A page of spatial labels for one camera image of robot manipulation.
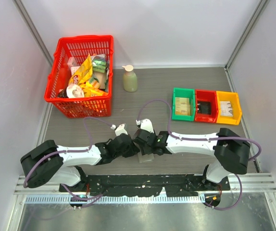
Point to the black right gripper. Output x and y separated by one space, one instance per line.
144 150

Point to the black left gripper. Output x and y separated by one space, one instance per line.
133 149

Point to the grey card holder wallet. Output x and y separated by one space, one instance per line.
145 158

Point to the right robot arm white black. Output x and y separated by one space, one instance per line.
231 154

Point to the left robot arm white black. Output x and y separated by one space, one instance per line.
52 163

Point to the cards in green bin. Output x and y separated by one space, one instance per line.
182 106

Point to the cards in yellow bin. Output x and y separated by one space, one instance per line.
226 109

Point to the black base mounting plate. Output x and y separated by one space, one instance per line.
175 185

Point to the green plastic bin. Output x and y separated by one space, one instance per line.
186 93

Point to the black item in red bin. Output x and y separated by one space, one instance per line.
204 108

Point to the red plastic bin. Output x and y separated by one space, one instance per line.
208 96

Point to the green soap dispenser bottle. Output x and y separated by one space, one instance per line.
130 81

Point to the white paper roll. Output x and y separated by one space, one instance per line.
74 91

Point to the red plastic shopping basket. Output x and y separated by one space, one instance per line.
79 47

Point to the yellow snack bag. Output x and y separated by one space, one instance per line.
92 83

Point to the yellow plastic bin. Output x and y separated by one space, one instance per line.
237 111

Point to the green snack packet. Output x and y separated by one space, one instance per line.
99 63

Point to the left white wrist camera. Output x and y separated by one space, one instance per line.
119 130

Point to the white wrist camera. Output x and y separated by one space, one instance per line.
145 124
119 130

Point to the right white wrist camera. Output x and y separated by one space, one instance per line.
145 124

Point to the white slotted cable duct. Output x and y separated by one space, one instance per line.
160 199

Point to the aluminium frame rail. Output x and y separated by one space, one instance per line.
251 183

